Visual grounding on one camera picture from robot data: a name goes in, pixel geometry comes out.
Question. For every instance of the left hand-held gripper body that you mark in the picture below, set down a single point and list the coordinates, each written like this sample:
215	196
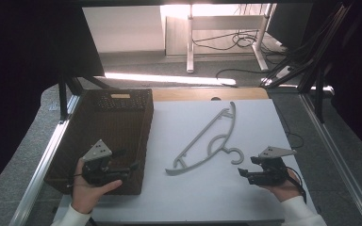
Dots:
96	152

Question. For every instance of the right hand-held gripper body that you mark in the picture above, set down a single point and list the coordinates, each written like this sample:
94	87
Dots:
273	172

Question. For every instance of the person's right hand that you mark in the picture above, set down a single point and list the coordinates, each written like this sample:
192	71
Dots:
287	190

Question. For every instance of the person's left hand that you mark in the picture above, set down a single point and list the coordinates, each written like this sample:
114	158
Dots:
85	194

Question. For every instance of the brown woven basket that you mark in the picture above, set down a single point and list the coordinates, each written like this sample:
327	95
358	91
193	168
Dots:
110	128

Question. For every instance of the white table mat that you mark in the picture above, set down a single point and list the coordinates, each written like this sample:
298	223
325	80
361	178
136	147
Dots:
207	194

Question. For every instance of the grey plastic clothes hanger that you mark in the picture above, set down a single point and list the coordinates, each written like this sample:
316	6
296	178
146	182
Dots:
201	139

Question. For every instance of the black metal stand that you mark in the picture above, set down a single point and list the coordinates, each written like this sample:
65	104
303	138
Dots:
63	97
319	72

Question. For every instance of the white power strip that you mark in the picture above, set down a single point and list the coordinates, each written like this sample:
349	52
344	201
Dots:
284	72

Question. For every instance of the aluminium frame rail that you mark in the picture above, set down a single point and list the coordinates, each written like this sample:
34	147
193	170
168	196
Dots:
336	157
44	163

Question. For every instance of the white desk frame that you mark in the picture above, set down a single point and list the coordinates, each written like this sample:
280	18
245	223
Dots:
189	47

